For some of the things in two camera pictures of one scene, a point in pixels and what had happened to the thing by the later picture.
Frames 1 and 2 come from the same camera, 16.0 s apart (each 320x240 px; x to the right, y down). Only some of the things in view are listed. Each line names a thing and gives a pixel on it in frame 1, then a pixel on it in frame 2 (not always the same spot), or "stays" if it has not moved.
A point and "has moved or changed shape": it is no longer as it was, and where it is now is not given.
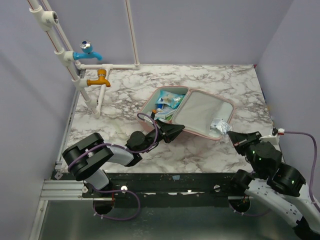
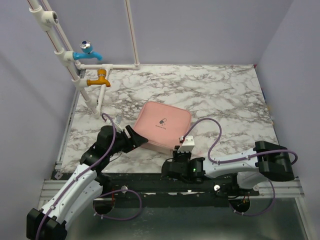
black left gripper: (163, 131) → (127, 139)
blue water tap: (87, 52) stays
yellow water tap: (101, 80) stays
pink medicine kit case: (194, 109) has moved or changed shape
